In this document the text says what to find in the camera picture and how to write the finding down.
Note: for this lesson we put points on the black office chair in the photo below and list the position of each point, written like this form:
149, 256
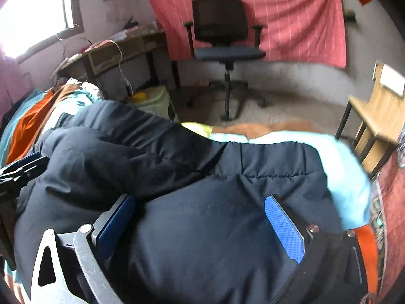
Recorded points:
219, 32

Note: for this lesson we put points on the dark navy puffer jacket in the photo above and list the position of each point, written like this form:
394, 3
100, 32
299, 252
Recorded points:
199, 233

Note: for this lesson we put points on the pink checked wall cloth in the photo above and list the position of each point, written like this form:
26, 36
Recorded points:
305, 31

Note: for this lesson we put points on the wooden chair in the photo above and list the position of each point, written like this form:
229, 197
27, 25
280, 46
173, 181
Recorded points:
381, 119

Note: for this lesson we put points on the wooden desk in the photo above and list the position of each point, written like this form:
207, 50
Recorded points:
109, 54

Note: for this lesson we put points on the pink hanging garment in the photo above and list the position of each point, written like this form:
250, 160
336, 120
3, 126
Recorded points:
13, 84

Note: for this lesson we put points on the colourful striped bed quilt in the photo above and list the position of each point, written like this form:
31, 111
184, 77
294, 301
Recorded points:
121, 206

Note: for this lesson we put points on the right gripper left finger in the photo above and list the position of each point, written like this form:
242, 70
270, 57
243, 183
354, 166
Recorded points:
72, 267

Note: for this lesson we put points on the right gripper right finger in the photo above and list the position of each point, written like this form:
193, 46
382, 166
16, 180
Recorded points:
330, 267

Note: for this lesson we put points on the yellow-lidded plastic tub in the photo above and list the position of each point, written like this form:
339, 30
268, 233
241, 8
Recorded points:
154, 100

